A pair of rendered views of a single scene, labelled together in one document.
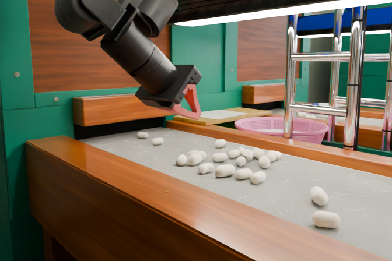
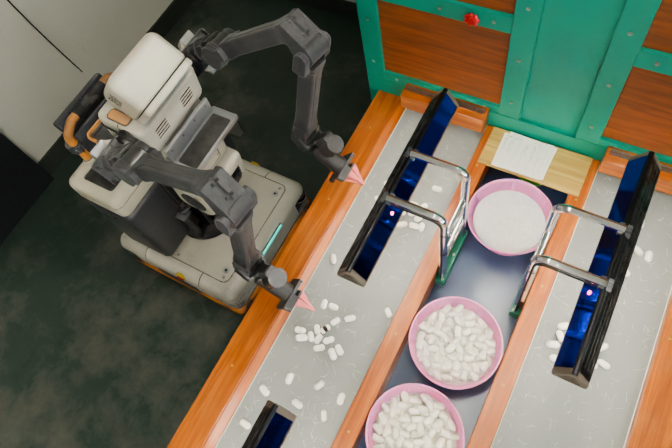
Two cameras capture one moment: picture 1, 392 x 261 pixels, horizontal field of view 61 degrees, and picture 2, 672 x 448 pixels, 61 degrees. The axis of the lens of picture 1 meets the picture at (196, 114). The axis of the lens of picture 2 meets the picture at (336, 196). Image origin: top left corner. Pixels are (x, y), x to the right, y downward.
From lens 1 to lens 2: 1.80 m
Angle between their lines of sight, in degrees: 81
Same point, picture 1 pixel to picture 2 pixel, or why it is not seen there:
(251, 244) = (297, 237)
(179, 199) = (322, 206)
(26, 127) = (379, 84)
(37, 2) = (387, 27)
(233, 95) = (589, 146)
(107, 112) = (417, 107)
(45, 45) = (392, 50)
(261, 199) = (352, 233)
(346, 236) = (328, 266)
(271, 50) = not seen: outside the picture
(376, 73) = not seen: outside the picture
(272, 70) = not seen: outside the picture
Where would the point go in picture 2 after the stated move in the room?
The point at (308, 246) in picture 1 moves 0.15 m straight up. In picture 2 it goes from (301, 252) to (291, 233)
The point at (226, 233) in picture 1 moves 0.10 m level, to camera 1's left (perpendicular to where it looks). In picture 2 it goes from (302, 229) to (293, 204)
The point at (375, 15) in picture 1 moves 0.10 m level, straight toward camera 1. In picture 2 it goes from (607, 247) to (563, 244)
